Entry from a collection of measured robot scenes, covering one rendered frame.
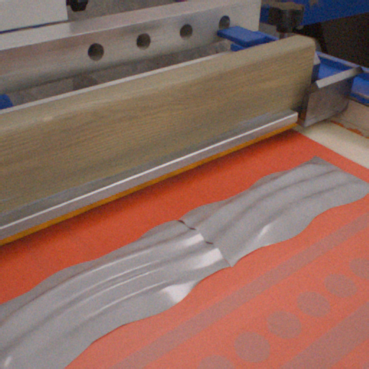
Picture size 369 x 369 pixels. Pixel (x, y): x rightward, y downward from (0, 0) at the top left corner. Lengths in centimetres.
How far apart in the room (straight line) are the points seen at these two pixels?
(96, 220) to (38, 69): 23
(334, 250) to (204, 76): 18
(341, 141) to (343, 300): 23
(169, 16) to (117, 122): 30
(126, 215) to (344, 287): 18
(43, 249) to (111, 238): 5
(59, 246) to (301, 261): 19
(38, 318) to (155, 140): 17
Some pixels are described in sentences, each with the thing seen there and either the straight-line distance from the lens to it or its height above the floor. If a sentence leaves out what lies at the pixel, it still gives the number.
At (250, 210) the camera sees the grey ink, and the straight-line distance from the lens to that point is 41.
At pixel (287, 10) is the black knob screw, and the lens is 61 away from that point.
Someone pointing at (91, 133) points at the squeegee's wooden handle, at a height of 128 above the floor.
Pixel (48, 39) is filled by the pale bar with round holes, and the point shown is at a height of 117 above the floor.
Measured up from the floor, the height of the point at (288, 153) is 122.
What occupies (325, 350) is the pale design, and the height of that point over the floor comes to 132.
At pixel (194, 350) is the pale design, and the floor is 129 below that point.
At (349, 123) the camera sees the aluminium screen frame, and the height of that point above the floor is 123.
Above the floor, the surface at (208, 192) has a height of 122.
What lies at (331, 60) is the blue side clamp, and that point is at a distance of 62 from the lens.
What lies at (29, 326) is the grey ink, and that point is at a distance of 34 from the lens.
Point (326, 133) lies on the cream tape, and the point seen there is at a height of 122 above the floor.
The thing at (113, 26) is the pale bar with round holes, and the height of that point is 117.
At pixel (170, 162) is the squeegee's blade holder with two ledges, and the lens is 40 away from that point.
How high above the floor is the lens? 158
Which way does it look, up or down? 56 degrees down
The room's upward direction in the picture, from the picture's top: 36 degrees clockwise
